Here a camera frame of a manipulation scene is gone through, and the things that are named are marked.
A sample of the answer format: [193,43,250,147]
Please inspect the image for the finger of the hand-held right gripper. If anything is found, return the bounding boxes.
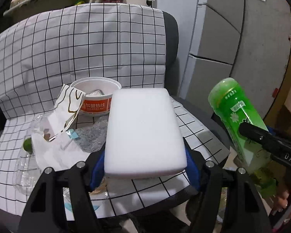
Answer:
[239,122,280,151]

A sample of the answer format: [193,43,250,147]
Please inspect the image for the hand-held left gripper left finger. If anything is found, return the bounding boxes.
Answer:
[18,150,107,233]

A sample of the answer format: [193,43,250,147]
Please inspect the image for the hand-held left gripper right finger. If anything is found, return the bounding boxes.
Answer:
[184,139,274,233]

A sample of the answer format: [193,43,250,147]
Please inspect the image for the silver glittery scrub pad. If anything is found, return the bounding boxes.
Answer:
[76,116,109,154]

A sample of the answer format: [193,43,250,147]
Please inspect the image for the white foam block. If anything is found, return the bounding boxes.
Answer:
[104,88,188,180]

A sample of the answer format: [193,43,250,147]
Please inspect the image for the white instant noodle bowl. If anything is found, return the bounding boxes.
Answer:
[70,77,122,116]

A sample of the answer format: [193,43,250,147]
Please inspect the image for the person's right hand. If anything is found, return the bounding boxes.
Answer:
[274,183,291,212]

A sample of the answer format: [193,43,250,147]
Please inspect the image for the clear plastic wrapper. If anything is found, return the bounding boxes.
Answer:
[63,177,110,214]

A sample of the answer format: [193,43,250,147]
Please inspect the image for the green plastic bag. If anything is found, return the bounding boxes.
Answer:
[253,168,278,199]

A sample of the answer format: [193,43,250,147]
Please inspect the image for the small clear tube blue label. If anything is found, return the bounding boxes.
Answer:
[60,129,79,151]

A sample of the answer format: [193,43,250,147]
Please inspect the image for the crumpled white paper bag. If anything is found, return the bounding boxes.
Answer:
[31,126,91,171]

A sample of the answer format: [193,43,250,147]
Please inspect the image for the white paper bag gold lines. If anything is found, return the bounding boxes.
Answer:
[47,84,85,141]

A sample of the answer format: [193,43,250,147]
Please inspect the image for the clear plastic bottle green cap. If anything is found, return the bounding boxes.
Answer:
[13,114,51,196]

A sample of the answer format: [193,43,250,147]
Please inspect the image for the grey panel cabinet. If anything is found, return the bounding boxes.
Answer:
[179,0,246,99]

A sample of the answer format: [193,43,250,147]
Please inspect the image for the black-checked white cloth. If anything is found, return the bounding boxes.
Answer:
[0,3,230,220]

